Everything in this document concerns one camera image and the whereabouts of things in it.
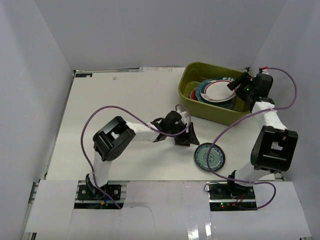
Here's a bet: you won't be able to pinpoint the teal scalloped plate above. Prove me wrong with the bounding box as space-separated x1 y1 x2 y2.
195 77 236 109

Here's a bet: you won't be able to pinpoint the white green rimmed plate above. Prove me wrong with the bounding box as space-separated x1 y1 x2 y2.
200 77 236 103

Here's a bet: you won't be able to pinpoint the small blue patterned dish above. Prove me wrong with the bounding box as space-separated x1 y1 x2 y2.
193 142 226 172

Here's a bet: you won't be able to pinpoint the red teal floral plate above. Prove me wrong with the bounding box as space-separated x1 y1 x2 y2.
190 87 199 101

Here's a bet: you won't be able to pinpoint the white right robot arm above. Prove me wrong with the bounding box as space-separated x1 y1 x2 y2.
225 72 299 200

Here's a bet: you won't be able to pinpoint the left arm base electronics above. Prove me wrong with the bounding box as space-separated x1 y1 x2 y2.
74 184 125 210

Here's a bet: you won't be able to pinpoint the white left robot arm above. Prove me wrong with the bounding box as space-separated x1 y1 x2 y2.
85 110 200 200

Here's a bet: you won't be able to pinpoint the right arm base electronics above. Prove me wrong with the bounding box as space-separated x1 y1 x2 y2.
203 181 257 212

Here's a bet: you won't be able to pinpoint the olive green plastic bin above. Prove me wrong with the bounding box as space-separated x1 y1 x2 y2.
178 62 250 126

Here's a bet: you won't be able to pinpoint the white papers at back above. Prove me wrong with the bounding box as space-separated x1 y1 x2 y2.
139 66 185 73

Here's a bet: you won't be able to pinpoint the black label sticker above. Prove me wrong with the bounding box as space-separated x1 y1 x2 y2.
75 73 93 78

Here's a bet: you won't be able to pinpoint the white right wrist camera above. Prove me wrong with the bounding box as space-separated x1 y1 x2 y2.
258 66 269 75

